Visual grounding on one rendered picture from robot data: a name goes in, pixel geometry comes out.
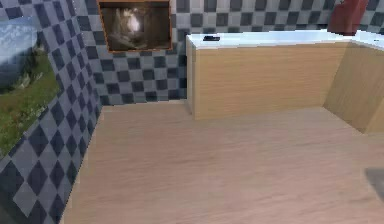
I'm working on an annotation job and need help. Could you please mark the wooden counter with white top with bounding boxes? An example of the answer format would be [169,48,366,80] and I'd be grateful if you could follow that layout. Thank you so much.
[322,29,384,135]
[185,29,354,121]

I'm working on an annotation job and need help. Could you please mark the brown framed dark picture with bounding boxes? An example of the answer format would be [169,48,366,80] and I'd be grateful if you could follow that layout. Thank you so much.
[96,0,174,54]

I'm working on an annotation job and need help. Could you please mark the landscape window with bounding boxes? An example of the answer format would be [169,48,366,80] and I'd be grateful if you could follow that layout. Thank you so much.
[0,15,62,158]

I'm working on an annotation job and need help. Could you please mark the red object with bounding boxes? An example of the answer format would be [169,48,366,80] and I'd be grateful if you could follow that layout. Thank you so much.
[327,0,370,37]

